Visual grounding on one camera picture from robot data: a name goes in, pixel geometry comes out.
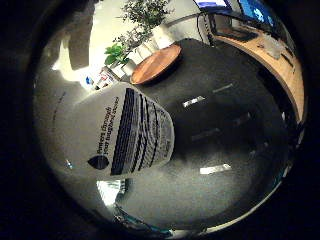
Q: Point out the striped white cloth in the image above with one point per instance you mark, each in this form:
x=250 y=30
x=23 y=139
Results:
x=110 y=191

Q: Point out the green potted plant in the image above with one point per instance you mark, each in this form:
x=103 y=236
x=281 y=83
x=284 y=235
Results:
x=140 y=23

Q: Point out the black keyboard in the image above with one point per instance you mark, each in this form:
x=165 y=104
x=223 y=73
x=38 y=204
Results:
x=236 y=34

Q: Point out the curved wooden desk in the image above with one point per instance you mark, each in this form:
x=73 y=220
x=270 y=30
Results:
x=283 y=70

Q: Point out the computer monitor with blue screen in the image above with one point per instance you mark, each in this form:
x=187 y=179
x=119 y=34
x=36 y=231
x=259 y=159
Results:
x=258 y=11

